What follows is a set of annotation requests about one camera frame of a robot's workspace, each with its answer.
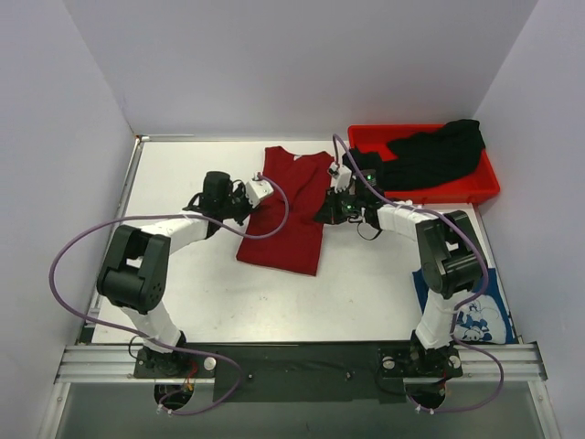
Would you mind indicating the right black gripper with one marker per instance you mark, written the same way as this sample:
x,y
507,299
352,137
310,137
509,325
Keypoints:
x,y
335,208

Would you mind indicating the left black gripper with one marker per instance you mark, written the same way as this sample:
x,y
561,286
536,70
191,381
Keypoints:
x,y
242,209

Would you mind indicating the red t shirt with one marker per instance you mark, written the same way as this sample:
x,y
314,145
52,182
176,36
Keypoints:
x,y
303,182

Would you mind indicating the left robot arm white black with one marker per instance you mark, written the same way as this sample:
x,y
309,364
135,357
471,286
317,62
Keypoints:
x,y
134,273

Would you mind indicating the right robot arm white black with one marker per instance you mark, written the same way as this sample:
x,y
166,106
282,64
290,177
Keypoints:
x,y
451,261

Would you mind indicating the red plastic bin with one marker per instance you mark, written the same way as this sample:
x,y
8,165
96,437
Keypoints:
x,y
476,188

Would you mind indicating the black t shirt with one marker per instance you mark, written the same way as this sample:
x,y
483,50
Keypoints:
x,y
425,160

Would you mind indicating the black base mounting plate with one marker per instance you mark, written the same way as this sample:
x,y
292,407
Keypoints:
x,y
303,372

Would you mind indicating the blue folded t shirt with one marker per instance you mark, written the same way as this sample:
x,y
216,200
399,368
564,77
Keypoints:
x,y
484,320

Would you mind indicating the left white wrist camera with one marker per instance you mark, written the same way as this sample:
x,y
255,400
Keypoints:
x,y
257,190

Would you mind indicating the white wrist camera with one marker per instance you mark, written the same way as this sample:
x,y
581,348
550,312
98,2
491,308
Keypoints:
x,y
257,190
341,177

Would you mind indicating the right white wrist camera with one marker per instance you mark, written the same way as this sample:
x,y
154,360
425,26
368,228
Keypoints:
x,y
341,177

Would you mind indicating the aluminium frame rail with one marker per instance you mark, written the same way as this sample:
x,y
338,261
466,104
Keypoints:
x,y
287,204

